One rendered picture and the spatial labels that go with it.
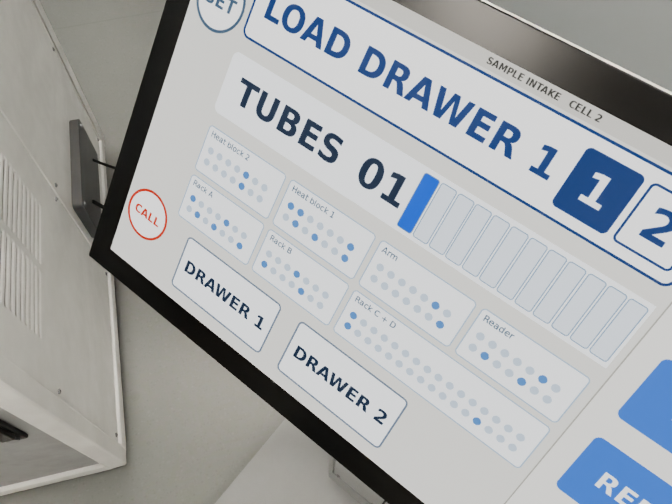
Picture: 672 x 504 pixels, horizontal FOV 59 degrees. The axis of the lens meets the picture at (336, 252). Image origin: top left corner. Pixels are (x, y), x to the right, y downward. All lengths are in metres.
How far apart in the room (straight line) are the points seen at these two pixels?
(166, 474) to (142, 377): 0.24
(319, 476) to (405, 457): 0.96
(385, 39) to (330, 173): 0.09
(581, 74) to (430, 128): 0.08
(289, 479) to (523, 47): 1.17
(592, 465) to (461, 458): 0.08
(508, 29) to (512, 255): 0.12
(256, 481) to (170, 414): 0.27
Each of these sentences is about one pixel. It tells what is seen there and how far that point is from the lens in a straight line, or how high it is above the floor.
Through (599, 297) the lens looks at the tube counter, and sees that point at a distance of 0.35.
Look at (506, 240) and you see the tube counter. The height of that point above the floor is 1.12.
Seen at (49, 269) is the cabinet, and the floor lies 0.46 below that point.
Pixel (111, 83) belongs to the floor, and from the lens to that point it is 2.12.
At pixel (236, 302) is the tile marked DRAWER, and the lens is 0.45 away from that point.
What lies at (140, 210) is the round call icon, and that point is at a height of 1.02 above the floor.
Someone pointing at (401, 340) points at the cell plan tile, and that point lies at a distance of 0.39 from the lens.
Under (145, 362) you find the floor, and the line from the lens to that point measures 1.55.
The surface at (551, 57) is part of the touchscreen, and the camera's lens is 0.34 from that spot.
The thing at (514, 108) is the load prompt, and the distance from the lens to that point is 0.35.
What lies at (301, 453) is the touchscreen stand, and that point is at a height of 0.04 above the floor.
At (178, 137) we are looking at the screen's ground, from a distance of 0.46.
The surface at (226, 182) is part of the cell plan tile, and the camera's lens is 0.43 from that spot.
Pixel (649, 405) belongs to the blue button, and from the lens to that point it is 0.37.
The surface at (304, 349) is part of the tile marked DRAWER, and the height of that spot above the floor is 1.01.
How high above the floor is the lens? 1.41
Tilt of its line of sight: 60 degrees down
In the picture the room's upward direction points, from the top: 3 degrees clockwise
